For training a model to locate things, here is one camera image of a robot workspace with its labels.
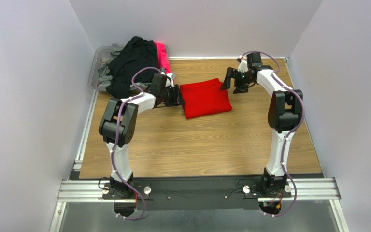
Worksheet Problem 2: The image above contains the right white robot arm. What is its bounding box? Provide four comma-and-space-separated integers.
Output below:
220, 66, 304, 194

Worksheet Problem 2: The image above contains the grey t-shirt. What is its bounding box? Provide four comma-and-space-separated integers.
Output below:
91, 46, 158, 92

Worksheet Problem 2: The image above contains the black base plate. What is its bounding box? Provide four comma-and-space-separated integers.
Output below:
98, 175, 297, 213

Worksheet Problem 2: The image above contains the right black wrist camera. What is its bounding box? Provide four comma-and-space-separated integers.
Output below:
246, 52, 263, 69

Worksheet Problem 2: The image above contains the red t-shirt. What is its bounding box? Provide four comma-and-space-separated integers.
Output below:
180, 78, 232, 119

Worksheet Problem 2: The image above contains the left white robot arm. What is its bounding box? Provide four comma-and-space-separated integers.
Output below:
99, 72, 185, 197

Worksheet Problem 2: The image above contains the clear plastic bin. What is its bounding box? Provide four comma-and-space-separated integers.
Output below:
88, 39, 171, 98

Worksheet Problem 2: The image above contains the pink t-shirt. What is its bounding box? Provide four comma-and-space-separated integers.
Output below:
154, 41, 176, 80

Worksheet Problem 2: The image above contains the black t-shirt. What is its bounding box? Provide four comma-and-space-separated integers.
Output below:
106, 36, 158, 99

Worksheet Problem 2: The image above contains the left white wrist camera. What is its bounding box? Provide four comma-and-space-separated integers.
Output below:
159, 72, 175, 88

